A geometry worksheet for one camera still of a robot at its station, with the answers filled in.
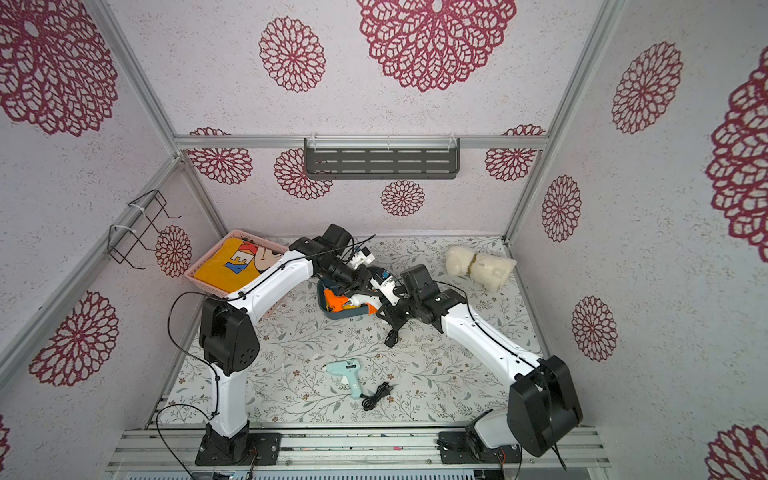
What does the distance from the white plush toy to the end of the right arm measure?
0.38 m

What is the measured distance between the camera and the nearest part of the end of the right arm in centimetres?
59

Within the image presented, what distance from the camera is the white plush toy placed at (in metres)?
0.98
